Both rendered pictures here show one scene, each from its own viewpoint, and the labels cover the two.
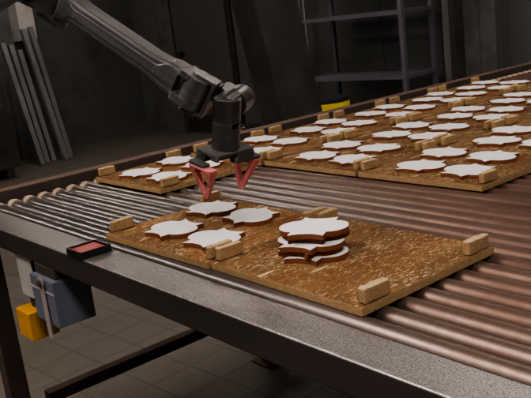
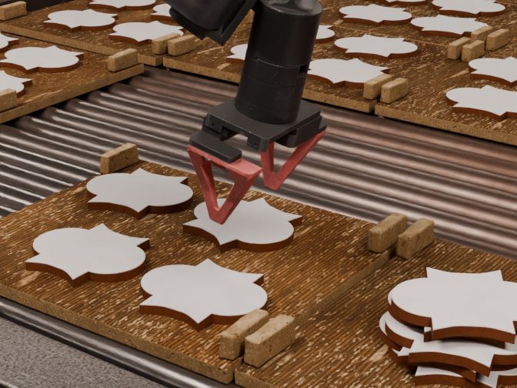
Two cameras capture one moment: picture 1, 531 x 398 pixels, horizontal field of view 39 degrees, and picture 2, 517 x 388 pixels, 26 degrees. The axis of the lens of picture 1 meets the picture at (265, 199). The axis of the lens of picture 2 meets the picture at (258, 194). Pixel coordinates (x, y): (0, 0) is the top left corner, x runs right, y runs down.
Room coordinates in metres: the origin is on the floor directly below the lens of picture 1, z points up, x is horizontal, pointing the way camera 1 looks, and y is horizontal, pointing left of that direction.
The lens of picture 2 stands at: (0.60, 0.33, 1.47)
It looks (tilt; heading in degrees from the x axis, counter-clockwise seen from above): 23 degrees down; 344
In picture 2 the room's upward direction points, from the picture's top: straight up
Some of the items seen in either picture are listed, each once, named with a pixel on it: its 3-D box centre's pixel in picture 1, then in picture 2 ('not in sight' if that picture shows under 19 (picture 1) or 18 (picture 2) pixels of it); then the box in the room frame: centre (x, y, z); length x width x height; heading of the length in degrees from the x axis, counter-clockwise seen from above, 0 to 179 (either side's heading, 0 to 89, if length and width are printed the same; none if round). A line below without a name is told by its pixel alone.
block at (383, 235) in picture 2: (314, 215); (387, 232); (1.63, -0.10, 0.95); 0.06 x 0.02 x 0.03; 129
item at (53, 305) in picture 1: (60, 296); not in sight; (1.82, 0.54, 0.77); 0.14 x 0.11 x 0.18; 38
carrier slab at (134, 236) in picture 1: (215, 228); (171, 249); (1.70, 0.12, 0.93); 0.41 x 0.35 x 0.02; 39
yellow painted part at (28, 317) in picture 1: (32, 293); not in sight; (1.96, 0.66, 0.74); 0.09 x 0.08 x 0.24; 38
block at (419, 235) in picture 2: (325, 215); (415, 237); (1.61, -0.13, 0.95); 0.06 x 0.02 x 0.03; 128
